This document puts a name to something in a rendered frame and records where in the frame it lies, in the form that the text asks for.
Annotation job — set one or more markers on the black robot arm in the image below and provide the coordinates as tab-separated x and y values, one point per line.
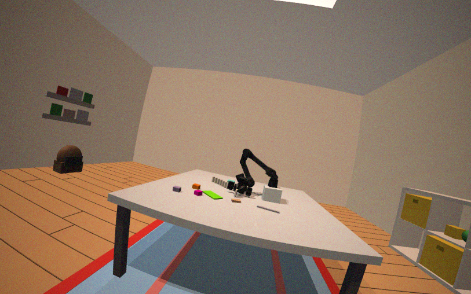
248	181

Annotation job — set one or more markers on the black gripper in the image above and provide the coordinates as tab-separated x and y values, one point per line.
241	188

